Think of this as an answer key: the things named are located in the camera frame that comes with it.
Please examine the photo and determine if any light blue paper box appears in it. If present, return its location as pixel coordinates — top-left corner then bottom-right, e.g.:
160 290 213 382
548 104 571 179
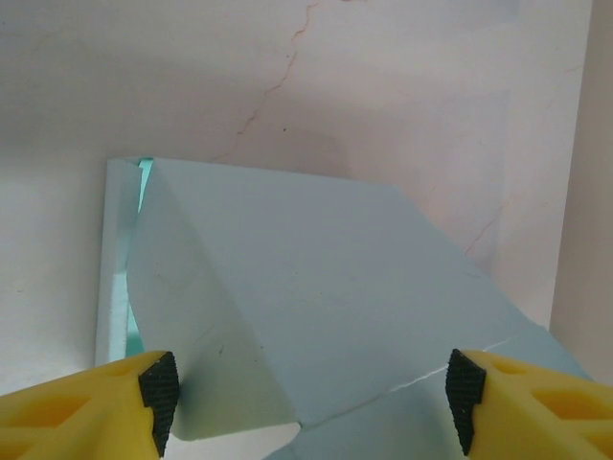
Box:
95 156 595 460

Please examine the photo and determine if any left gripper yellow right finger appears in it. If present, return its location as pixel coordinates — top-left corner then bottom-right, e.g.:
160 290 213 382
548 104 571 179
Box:
444 348 613 460

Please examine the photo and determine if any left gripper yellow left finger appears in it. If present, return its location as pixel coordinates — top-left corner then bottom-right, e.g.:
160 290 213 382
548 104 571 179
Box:
0 350 181 460

